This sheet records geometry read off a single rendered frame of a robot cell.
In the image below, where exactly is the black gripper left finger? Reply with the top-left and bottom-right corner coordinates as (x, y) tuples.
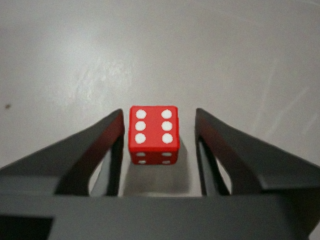
(0, 109), (125, 197)

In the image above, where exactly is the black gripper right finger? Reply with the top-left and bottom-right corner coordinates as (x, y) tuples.
(194, 108), (320, 238)

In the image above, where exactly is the red die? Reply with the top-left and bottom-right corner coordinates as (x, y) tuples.
(128, 106), (180, 164)

